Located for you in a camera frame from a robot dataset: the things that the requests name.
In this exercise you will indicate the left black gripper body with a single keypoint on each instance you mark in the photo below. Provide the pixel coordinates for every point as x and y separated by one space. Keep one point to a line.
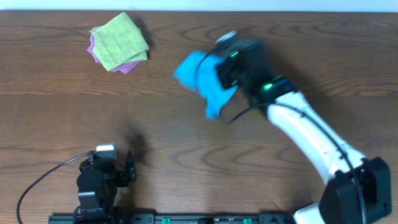
123 178

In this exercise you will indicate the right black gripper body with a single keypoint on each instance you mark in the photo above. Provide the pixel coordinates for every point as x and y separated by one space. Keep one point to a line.
229 78

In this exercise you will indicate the blue microfiber cloth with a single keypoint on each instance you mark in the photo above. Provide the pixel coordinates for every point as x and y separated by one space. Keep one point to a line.
205 81

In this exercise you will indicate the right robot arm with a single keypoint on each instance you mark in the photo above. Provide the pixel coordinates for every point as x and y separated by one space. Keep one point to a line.
358 189

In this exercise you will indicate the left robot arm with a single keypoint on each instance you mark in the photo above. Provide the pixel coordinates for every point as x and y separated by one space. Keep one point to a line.
98 185

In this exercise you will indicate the purple folded cloth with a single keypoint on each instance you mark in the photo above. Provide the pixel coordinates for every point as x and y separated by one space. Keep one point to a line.
124 68

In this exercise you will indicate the green folded cloth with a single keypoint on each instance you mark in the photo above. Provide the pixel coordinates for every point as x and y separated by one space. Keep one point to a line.
119 42

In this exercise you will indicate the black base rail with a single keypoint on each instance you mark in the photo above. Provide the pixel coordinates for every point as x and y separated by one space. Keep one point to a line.
148 218

